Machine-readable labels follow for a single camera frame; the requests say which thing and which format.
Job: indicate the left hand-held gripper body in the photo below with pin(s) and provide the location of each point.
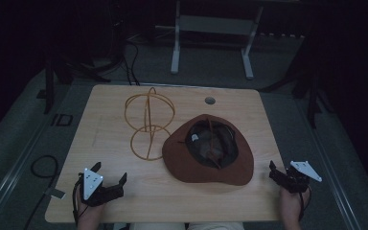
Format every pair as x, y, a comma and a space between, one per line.
92, 187

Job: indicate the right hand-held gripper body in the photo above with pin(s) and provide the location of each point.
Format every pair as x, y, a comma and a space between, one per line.
298, 177

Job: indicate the brown felt hat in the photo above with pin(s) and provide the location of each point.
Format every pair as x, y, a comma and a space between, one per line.
179, 156

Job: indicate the person's left hand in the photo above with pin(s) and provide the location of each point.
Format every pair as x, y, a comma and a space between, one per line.
91, 215

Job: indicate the person's right hand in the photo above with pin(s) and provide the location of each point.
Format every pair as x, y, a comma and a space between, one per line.
292, 207

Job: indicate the grey tape piece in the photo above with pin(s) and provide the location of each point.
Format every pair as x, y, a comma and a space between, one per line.
55, 193

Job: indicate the black tripod stand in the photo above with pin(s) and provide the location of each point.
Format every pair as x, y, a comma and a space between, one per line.
49, 86
313, 96

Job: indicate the grey round table grommet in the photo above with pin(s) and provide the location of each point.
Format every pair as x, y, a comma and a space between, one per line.
210, 101

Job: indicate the black rectangular floor bracket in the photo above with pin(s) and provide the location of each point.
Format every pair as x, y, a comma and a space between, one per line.
62, 119

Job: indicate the white metal desk frame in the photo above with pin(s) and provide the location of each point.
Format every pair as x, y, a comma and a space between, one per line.
215, 25

